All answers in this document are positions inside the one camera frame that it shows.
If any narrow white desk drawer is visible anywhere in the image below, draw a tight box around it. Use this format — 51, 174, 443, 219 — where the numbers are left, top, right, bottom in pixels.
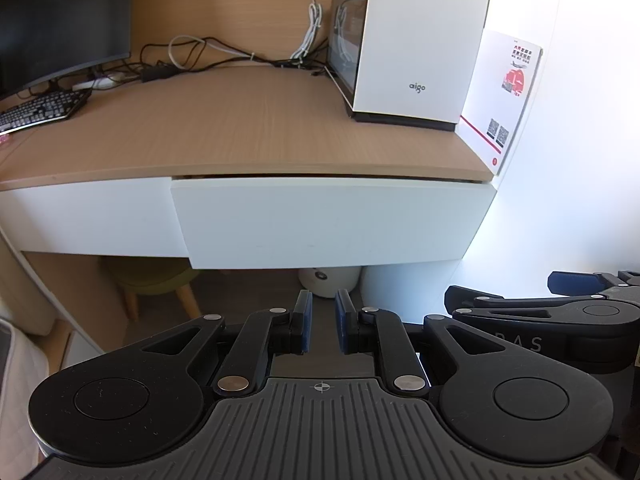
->
0, 176, 191, 259

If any green stool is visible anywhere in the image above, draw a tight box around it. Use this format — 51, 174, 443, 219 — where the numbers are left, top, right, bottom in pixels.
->
99, 255, 204, 324

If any black power adapter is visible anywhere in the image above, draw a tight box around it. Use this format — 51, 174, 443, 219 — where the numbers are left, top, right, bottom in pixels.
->
140, 65, 182, 84

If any white trash can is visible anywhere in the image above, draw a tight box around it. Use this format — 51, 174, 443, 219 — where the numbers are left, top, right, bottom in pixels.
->
298, 266, 362, 301

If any white cardboard box red print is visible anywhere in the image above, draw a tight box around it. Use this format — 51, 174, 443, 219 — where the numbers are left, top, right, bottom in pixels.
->
458, 28, 544, 177

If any white computer case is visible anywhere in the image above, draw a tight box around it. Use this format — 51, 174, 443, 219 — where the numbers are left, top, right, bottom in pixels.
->
326, 0, 497, 134

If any black cable bundle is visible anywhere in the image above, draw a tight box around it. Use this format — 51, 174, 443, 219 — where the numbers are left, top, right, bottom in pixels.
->
139, 35, 332, 82

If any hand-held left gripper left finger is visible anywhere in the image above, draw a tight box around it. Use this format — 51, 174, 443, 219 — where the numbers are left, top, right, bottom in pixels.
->
141, 290, 314, 396

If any wide white desk drawer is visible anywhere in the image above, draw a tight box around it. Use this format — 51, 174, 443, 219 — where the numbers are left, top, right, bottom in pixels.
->
170, 175, 499, 271

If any black keyboard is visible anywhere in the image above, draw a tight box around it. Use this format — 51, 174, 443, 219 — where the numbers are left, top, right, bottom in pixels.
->
0, 87, 94, 136

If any grey looped cable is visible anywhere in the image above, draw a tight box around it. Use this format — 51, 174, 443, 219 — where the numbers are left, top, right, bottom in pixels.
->
168, 34, 262, 69

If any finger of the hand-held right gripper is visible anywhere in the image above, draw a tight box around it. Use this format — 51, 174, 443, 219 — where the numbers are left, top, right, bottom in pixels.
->
443, 284, 640, 334
548, 269, 640, 302

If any white cable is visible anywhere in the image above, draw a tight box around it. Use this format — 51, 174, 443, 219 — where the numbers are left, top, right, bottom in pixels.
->
276, 0, 324, 62

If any white power adapter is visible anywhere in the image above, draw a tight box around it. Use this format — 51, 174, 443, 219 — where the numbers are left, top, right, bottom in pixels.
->
72, 74, 127, 92

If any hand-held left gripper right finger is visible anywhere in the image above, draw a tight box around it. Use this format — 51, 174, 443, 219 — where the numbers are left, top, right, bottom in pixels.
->
333, 288, 507, 396

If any black computer monitor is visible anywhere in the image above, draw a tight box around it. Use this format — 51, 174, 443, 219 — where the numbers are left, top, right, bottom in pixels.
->
0, 0, 135, 102

